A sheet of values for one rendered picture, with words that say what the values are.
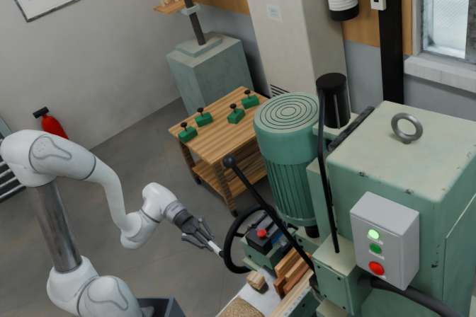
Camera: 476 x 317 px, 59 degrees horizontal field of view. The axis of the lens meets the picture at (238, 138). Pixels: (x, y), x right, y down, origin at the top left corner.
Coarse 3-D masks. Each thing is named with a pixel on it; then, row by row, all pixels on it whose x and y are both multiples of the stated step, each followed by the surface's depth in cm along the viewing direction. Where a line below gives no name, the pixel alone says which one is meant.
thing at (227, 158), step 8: (224, 160) 102; (232, 160) 102; (232, 168) 103; (240, 176) 103; (248, 184) 103; (256, 192) 104; (264, 208) 104; (272, 216) 104; (280, 224) 104; (288, 232) 104; (288, 240) 105; (296, 248) 104; (304, 256) 104; (312, 264) 105; (312, 280) 104; (312, 288) 107
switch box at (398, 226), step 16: (368, 192) 77; (352, 208) 75; (368, 208) 74; (384, 208) 73; (400, 208) 72; (352, 224) 76; (368, 224) 72; (384, 224) 70; (400, 224) 70; (416, 224) 71; (368, 240) 75; (384, 240) 72; (400, 240) 69; (416, 240) 74; (368, 256) 78; (384, 256) 75; (400, 256) 72; (416, 256) 76; (384, 272) 78; (400, 272) 74; (400, 288) 77
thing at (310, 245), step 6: (300, 228) 127; (300, 234) 125; (306, 234) 124; (300, 240) 125; (306, 240) 123; (312, 240) 122; (318, 240) 122; (300, 246) 127; (306, 246) 126; (312, 246) 123; (318, 246) 120; (312, 252) 125
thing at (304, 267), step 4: (304, 264) 131; (300, 268) 130; (304, 268) 130; (308, 268) 130; (296, 272) 130; (300, 272) 129; (304, 272) 129; (296, 276) 129; (300, 276) 128; (292, 280) 128; (296, 280) 128; (288, 284) 127; (292, 284) 127; (284, 288) 127; (288, 288) 126; (292, 288) 127
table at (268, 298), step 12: (252, 264) 145; (264, 276) 137; (276, 276) 136; (252, 288) 134; (264, 288) 133; (252, 300) 131; (264, 300) 130; (276, 300) 129; (264, 312) 127; (312, 312) 128
